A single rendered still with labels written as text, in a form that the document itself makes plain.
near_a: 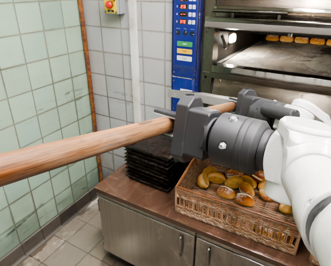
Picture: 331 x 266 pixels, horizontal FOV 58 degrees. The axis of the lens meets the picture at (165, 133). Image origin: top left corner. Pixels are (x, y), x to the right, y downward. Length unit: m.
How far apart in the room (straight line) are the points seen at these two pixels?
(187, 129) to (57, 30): 1.54
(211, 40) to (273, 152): 1.22
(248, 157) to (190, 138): 0.11
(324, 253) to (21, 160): 0.26
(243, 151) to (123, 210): 1.24
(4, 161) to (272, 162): 0.33
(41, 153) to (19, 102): 1.52
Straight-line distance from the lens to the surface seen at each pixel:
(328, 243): 0.24
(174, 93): 1.12
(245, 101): 0.90
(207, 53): 1.63
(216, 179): 1.63
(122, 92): 2.00
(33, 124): 1.92
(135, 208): 1.56
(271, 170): 0.45
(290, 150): 0.38
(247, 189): 1.56
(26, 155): 0.31
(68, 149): 0.34
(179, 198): 1.46
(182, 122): 0.51
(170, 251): 1.61
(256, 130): 0.45
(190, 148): 0.51
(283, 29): 1.36
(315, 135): 0.39
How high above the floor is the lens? 1.57
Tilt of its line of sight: 27 degrees down
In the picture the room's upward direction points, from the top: straight up
